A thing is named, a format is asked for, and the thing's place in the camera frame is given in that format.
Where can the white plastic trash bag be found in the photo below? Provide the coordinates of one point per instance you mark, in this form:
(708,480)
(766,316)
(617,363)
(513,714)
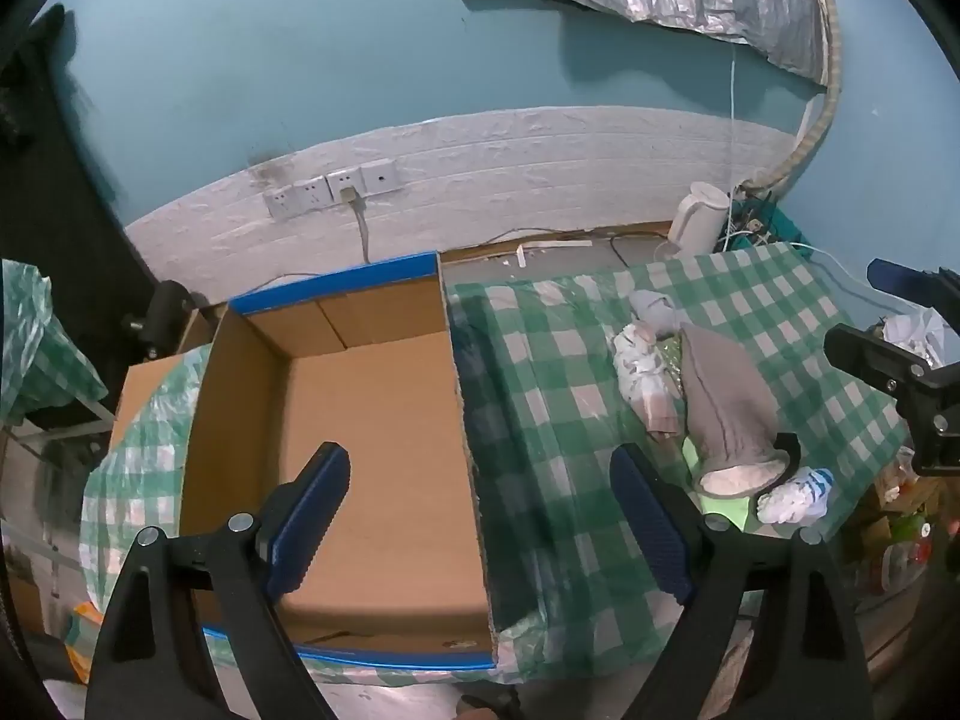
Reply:
(911,330)

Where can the cardboard box with blue outside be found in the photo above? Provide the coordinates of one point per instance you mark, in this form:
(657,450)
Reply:
(375,465)

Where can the grey brown fuzzy sock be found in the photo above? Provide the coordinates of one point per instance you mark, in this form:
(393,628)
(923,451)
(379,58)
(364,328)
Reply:
(724,405)

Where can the green checkered plastic sheet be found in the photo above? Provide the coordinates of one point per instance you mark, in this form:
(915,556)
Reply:
(37,345)

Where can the teal plastic basket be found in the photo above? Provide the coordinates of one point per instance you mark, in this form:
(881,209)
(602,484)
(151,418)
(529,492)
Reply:
(780,225)

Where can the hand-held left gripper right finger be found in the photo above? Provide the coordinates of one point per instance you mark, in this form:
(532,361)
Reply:
(652,532)

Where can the white plastic strip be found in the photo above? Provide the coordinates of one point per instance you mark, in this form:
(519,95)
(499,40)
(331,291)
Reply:
(555,246)

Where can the pile of colourful packaging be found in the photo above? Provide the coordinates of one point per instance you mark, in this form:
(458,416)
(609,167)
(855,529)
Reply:
(892,532)

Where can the beige pink sock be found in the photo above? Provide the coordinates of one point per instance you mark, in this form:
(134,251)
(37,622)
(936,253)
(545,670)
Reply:
(664,416)

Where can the white wall socket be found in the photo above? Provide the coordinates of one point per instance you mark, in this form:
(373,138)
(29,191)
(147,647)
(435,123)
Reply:
(310,193)
(341,181)
(379,176)
(279,204)

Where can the white blue striped sock ball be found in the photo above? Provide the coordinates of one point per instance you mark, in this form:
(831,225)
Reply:
(795,499)

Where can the light green cloth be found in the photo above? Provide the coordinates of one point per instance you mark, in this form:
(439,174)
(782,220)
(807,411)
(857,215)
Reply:
(727,514)

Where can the green checkered plastic tablecloth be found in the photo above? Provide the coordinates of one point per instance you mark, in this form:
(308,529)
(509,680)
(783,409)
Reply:
(555,427)

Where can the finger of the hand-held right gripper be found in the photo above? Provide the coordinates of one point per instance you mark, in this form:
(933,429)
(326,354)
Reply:
(877,360)
(900,277)

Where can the grey sock ball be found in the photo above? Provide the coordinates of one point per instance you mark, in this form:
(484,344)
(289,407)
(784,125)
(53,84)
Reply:
(652,311)

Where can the green bubble wrap sheet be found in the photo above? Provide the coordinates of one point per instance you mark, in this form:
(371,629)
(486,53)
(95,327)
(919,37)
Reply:
(673,360)

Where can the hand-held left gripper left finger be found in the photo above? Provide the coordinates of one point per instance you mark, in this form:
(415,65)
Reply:
(307,525)

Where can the orange packet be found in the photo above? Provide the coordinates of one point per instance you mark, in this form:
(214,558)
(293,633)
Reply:
(82,637)

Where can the white electric kettle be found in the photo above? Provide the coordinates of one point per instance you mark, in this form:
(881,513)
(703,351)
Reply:
(697,221)

